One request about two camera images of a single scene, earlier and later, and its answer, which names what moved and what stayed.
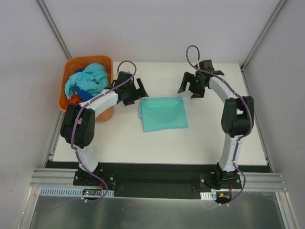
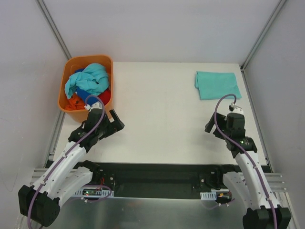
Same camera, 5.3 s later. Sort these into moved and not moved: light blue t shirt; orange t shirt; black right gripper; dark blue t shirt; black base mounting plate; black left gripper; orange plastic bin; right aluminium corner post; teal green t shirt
Moved: black right gripper; teal green t shirt; black left gripper
Not moved: black base mounting plate; right aluminium corner post; orange plastic bin; orange t shirt; dark blue t shirt; light blue t shirt
